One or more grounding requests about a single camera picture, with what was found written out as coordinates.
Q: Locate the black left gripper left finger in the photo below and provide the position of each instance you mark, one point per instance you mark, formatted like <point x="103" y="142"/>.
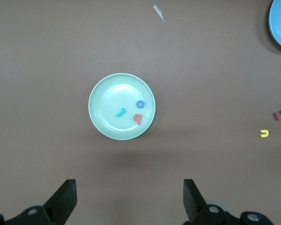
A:
<point x="61" y="206"/>

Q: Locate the blue letter o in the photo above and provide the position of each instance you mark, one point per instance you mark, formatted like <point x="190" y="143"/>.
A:
<point x="137" y="104"/>

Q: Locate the brown paper table cover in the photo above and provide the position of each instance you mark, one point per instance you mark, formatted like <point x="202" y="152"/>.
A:
<point x="61" y="47"/>

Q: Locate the teal letter r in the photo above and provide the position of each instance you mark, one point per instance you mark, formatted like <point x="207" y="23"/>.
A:
<point x="120" y="112"/>

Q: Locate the white tape scrap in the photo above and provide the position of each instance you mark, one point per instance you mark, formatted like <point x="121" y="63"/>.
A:
<point x="158" y="10"/>

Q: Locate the yellow letter u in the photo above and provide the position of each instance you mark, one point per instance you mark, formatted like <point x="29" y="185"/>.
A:
<point x="264" y="131"/>

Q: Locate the dark red letter i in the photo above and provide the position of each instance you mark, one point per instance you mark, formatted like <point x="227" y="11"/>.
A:
<point x="277" y="116"/>

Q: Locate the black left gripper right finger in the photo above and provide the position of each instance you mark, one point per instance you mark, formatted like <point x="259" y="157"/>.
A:
<point x="194" y="206"/>

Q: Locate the light green plate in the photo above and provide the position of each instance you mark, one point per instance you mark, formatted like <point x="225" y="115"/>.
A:
<point x="112" y="93"/>

